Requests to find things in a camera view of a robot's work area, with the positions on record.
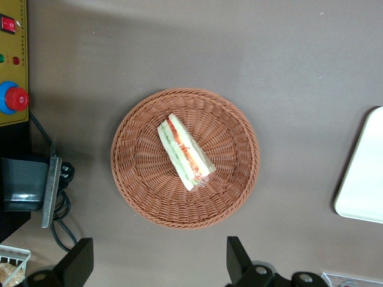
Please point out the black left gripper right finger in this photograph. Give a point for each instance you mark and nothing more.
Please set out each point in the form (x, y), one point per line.
(239, 263)

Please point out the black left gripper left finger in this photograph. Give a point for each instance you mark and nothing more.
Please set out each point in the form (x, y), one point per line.
(74, 263)

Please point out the triangle sandwich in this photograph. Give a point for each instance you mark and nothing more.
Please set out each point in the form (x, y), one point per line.
(179, 149)

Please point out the round brown wicker basket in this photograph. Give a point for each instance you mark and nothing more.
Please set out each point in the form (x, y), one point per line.
(143, 194)

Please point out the cream plastic serving tray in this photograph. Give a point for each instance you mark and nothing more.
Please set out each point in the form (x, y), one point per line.
(363, 173)

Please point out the rice cracker snack pack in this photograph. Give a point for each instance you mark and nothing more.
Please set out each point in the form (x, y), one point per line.
(10, 273)

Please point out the grey metal box with flange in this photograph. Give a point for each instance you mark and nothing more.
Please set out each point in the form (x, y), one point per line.
(24, 182)

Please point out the clear acrylic bottle rack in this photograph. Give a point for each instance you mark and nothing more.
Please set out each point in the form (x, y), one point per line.
(356, 276)

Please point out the black fryer appliance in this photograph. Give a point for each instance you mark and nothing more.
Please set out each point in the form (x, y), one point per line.
(12, 137)

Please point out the red emergency stop button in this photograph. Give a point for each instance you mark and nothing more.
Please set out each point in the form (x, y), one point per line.
(16, 98)

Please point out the yellow control panel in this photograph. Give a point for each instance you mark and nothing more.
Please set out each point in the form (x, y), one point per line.
(19, 45)

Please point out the red rocker switch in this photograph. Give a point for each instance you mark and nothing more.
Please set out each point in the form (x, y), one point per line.
(8, 24)

